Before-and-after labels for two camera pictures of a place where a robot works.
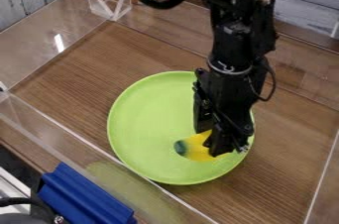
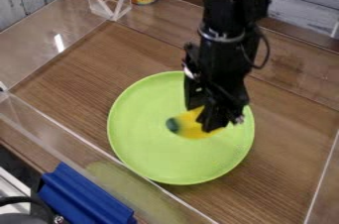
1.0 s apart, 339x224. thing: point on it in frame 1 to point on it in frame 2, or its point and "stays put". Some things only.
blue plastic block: x=76 y=199 stays put
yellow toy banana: x=193 y=148 to x=186 y=125
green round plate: x=152 y=116 stays put
